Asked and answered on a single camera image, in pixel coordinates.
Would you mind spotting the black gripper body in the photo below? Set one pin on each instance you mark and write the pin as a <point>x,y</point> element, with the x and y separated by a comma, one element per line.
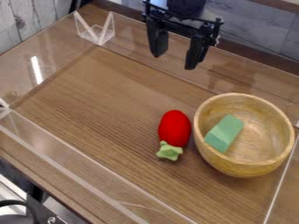
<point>186,16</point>

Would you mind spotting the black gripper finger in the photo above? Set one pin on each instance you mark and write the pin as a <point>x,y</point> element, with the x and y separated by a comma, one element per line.
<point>158,37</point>
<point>199,46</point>

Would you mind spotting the red plush strawberry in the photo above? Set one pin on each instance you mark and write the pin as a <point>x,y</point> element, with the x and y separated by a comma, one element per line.
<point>174,132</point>

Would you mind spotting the wooden bowl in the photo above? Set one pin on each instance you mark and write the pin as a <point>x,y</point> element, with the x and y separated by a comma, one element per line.
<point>262,145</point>

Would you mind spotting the green block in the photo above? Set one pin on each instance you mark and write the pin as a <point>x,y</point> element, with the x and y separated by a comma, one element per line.
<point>223,133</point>

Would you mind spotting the black table clamp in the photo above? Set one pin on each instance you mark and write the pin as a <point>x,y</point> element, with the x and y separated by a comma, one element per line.
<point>24,210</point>

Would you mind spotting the clear acrylic corner bracket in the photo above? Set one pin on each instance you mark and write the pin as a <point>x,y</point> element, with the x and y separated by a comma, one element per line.
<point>96,34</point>

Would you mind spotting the clear acrylic tray wall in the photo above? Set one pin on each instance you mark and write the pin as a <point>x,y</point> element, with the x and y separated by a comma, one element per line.
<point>98,193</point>

